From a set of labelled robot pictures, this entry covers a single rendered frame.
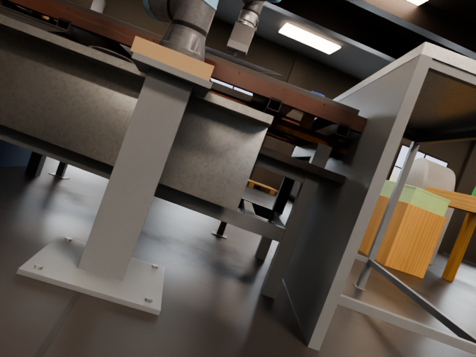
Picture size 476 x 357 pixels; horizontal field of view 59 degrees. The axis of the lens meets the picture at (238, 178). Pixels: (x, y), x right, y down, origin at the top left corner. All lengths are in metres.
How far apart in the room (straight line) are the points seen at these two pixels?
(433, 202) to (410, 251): 0.55
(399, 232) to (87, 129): 3.49
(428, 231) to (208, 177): 3.40
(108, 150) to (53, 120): 0.24
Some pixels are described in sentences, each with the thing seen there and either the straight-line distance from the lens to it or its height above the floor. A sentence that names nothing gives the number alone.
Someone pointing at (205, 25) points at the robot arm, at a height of 0.85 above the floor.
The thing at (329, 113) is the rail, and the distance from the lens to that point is 1.73.
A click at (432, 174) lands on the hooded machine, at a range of 6.09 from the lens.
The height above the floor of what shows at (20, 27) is 0.66.
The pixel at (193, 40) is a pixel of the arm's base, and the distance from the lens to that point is 1.34.
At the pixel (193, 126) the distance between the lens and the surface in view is 1.65.
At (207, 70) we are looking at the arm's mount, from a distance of 1.29.
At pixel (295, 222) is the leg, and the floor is 0.33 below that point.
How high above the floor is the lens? 0.50
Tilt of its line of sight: 3 degrees down
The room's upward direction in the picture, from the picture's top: 20 degrees clockwise
